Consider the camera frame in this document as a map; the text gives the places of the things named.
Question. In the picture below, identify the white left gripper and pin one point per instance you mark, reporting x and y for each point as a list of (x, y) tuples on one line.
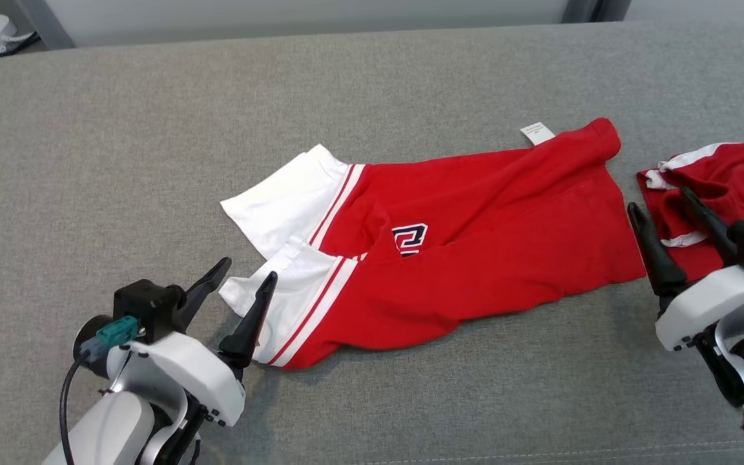
[(197, 374)]

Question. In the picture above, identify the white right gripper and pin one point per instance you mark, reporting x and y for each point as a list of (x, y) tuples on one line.
[(701, 310)]

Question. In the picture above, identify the red shorts white side stripe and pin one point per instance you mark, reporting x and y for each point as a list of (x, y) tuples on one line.
[(733, 174)]

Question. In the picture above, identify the red shorts white striped hems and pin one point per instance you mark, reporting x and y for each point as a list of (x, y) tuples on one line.
[(475, 258)]

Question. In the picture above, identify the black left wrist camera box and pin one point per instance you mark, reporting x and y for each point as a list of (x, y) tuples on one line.
[(146, 307)]

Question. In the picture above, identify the grey metal frame leg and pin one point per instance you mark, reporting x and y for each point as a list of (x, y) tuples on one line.
[(42, 19), (582, 10), (614, 9)]

